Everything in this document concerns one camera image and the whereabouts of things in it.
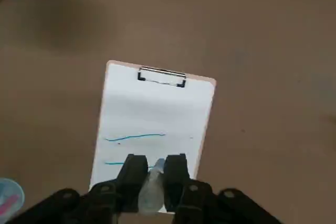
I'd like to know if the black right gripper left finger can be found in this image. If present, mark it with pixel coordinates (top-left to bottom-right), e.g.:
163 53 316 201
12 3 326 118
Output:
4 153 149 224

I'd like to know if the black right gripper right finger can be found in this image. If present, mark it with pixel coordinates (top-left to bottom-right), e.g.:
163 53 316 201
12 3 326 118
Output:
163 153 284 224

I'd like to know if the blue pen with clear cap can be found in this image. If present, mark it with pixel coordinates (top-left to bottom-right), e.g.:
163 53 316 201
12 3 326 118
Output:
138 158 167 214

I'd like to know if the clear plastic pen cup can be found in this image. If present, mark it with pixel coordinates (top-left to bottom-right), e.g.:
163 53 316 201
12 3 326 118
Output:
0 178 26 219

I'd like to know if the pink pen with clear cap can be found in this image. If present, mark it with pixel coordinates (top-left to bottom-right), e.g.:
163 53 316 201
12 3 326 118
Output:
0 194 19 215

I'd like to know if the white paper sheet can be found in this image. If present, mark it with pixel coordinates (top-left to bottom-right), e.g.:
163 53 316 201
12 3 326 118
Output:
90 62 214 213

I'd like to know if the wooden clipboard with metal clip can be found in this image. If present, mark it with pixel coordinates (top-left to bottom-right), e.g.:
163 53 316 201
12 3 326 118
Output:
89 59 217 214

